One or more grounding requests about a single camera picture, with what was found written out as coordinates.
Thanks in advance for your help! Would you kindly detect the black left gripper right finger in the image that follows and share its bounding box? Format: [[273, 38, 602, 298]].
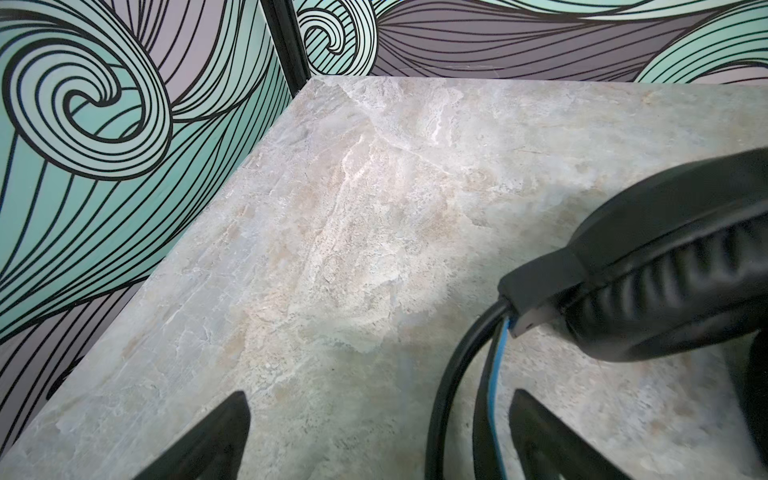
[[509, 389, 630, 480]]

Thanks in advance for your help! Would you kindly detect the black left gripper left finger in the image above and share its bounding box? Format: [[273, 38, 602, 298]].
[[135, 391, 251, 480]]

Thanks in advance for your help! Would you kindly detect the black blue gaming headset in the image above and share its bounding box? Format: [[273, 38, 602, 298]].
[[424, 148, 767, 479]]

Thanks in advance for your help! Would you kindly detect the black corner frame post left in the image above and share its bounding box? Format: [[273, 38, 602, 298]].
[[260, 0, 311, 97]]

